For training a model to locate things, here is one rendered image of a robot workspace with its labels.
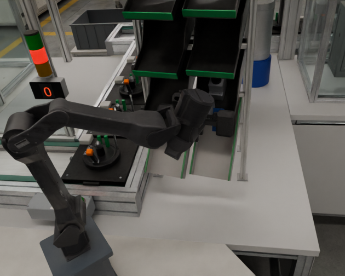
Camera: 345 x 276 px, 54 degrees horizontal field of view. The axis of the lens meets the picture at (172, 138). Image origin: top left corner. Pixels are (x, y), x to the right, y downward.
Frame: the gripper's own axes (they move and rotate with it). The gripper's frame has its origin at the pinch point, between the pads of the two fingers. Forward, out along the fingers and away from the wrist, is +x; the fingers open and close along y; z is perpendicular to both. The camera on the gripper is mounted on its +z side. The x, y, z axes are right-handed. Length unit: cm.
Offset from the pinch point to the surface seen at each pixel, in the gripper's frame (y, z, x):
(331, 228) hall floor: -57, -107, 111
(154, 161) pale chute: 19.9, -25.6, 16.2
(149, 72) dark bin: 16.3, 8.0, 6.0
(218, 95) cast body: -0.6, -0.6, 18.8
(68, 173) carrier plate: 51, -32, 9
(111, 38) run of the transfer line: 97, -2, 131
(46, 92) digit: 63, -6, 19
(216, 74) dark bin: -1.8, 8.1, 8.8
